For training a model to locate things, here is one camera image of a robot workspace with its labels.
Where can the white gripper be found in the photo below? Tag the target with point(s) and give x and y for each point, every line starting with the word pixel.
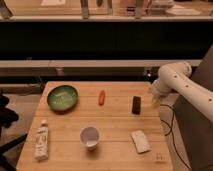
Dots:
pixel 157 91

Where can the black eraser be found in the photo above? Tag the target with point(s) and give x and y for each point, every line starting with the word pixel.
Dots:
pixel 136 108

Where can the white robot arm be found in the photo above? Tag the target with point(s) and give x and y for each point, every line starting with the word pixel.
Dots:
pixel 175 76

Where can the orange carrot toy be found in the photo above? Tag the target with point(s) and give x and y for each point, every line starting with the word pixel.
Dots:
pixel 101 99

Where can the white sponge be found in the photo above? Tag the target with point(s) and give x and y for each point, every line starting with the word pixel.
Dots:
pixel 141 143

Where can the white paper cup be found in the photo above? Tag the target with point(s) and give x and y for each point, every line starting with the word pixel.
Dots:
pixel 89 137

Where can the green bowl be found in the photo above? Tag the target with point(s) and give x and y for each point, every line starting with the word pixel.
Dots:
pixel 62 98

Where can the white plastic bottle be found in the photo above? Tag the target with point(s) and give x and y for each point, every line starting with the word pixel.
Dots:
pixel 41 143

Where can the black chair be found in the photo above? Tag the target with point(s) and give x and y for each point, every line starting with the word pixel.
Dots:
pixel 7 117

